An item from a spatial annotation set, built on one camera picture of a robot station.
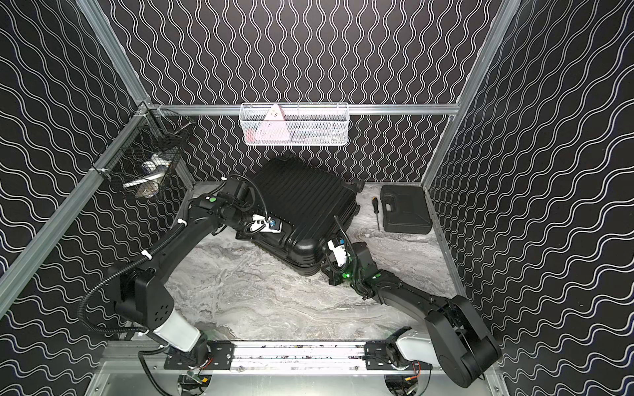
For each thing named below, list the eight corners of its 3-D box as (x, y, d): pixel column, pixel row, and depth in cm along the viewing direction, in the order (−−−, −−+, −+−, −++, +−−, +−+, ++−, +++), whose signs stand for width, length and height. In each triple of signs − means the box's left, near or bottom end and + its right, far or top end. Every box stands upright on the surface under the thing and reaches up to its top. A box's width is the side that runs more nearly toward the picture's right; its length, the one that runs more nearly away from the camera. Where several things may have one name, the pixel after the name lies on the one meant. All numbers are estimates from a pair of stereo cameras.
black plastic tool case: (385, 234, 105) (388, 225, 100) (377, 194, 119) (379, 185, 114) (432, 234, 105) (437, 225, 100) (418, 194, 119) (422, 185, 114)
